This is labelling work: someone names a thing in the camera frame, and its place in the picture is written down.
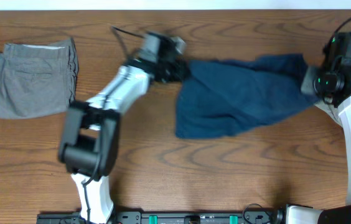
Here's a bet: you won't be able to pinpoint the beige folded trousers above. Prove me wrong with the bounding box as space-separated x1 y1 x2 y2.
315 101 342 127

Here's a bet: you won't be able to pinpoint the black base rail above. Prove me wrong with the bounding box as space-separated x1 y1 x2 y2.
36 210 288 224

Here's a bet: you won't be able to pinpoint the dark blue denim shorts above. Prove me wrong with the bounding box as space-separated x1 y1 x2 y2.
175 54 319 139

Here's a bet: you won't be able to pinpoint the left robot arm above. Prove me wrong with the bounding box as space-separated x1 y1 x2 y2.
58 32 188 223

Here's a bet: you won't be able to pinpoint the grey folded shorts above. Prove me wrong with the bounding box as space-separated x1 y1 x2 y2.
0 38 79 119

